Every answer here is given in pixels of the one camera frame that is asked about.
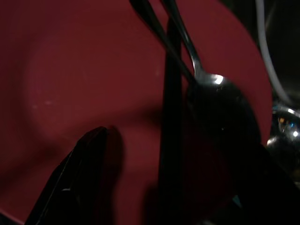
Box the steel bowl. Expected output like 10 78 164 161
266 104 300 179

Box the white flexible hose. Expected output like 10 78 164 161
255 0 293 104

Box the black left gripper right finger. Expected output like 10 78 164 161
203 140 300 225

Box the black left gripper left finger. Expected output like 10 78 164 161
24 126 111 225

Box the pink round plate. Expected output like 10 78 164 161
0 0 274 225

